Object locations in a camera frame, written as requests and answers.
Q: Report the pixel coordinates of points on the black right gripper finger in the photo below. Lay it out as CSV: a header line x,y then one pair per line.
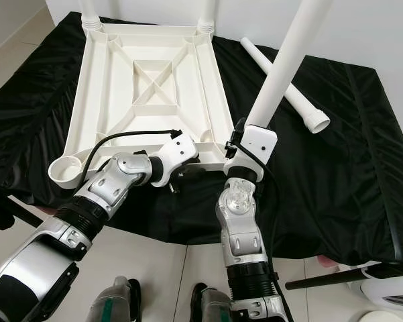
x,y
238,133

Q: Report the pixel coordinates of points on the white plastic children table top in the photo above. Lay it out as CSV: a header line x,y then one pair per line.
x,y
94,114

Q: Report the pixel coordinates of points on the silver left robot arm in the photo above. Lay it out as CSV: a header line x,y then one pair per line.
x,y
110,188

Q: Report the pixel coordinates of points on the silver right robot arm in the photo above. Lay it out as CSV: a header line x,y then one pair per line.
x,y
241,228

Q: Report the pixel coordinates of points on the black cloth table cover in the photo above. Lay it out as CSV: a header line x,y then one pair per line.
x,y
355,194

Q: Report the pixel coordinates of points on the grey left robot leg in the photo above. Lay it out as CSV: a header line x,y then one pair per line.
x,y
114,302

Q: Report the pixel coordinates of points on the black metal table leg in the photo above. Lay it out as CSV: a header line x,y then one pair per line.
x,y
328,277
21,215

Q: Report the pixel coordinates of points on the white dome-shaped appliance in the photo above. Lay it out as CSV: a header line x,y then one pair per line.
x,y
389,292

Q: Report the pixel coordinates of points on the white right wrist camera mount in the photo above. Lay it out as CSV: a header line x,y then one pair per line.
x,y
260,141

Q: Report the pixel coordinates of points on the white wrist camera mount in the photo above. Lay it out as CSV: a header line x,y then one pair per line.
x,y
260,141
178,151

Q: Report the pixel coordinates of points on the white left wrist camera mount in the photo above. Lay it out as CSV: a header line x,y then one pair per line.
x,y
178,151

